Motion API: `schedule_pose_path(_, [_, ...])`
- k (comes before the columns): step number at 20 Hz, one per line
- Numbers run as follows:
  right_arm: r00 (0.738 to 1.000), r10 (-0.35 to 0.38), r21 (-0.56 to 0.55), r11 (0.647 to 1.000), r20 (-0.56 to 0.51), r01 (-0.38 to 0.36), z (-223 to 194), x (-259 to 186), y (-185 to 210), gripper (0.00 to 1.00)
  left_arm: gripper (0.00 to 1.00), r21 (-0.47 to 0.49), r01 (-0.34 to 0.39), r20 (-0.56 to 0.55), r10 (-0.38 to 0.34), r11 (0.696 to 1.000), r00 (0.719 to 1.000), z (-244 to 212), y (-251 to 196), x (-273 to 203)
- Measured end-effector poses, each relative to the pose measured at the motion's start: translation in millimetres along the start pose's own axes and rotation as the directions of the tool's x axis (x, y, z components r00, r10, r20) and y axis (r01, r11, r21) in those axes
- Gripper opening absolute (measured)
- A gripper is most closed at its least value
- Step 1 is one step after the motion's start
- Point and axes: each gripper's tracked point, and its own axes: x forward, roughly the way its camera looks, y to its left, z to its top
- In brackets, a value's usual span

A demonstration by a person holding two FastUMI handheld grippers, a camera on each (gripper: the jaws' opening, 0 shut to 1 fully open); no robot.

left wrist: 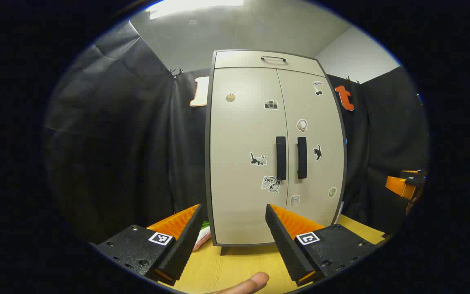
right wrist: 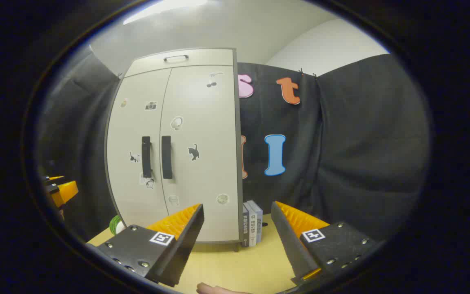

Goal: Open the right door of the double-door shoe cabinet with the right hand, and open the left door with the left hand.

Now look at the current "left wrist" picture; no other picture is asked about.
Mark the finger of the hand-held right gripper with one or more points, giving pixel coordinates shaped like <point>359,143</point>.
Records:
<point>416,179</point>
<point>396,185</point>

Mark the black backdrop cloth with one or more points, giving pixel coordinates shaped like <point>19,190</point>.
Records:
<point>116,143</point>

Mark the grey cabinet door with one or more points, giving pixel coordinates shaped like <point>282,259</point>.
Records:
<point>320,122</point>
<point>239,134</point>

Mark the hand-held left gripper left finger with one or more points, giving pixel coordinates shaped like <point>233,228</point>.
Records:
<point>182,245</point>

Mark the ceiling light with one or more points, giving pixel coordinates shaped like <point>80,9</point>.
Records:
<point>194,6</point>

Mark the grey double-door shoe cabinet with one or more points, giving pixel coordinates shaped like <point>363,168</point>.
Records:
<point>207,171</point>

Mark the watermelon plush toy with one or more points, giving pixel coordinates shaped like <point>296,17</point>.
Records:
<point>203,239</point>

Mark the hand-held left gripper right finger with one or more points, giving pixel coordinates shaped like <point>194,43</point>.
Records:
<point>286,245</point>

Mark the grey cabinet drawer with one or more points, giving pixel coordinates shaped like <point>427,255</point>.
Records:
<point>243,60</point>

